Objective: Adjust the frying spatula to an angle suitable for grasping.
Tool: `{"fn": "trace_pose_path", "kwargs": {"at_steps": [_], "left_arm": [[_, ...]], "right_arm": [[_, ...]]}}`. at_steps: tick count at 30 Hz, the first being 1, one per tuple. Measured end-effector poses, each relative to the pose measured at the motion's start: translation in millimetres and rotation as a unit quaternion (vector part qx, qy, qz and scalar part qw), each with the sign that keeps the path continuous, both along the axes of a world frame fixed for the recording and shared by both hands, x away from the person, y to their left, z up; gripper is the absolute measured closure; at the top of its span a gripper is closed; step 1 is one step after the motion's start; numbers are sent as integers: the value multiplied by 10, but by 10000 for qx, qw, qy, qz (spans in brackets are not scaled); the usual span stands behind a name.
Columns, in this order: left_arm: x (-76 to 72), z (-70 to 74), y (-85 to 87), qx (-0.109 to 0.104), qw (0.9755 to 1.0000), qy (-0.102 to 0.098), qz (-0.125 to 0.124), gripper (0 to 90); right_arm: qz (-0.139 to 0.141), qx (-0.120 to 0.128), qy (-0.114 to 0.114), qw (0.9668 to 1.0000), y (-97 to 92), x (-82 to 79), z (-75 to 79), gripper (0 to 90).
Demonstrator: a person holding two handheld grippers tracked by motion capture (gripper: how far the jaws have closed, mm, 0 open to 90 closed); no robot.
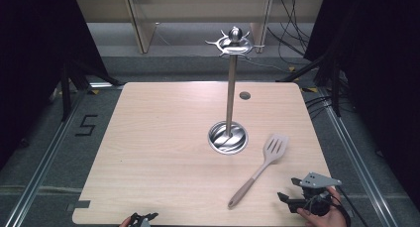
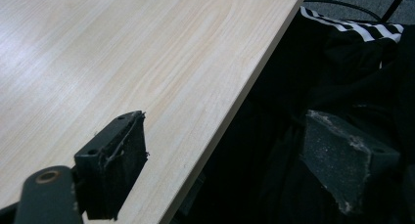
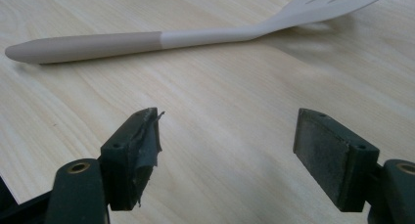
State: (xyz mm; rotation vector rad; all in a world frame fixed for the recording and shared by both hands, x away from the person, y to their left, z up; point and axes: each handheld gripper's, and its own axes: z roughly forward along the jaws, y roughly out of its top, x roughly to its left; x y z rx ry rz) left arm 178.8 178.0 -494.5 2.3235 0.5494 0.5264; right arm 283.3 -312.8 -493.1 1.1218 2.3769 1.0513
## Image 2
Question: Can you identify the black cable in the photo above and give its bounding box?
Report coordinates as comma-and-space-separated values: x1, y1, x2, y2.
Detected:
380, 0, 410, 23
302, 0, 384, 22

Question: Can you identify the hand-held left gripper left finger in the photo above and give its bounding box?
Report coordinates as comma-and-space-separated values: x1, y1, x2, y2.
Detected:
73, 110, 150, 221

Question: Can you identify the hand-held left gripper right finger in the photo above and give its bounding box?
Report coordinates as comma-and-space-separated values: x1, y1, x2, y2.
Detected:
300, 109, 401, 216

